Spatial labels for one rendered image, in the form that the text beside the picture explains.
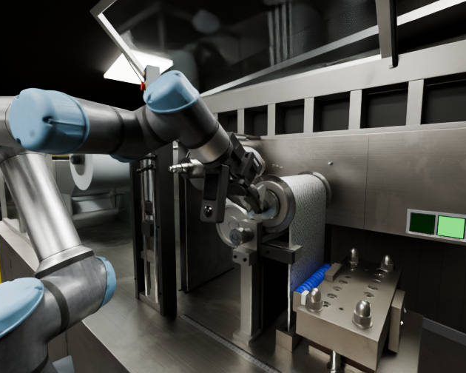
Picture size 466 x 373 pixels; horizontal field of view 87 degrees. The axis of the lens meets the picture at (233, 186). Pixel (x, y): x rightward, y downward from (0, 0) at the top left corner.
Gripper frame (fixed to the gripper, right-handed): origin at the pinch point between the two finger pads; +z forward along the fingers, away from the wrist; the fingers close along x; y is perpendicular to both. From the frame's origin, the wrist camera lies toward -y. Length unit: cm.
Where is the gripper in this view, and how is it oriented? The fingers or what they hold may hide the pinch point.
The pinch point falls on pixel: (254, 212)
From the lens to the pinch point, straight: 60.6
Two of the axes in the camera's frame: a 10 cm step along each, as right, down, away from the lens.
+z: 4.9, 5.8, 6.6
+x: -7.7, -0.7, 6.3
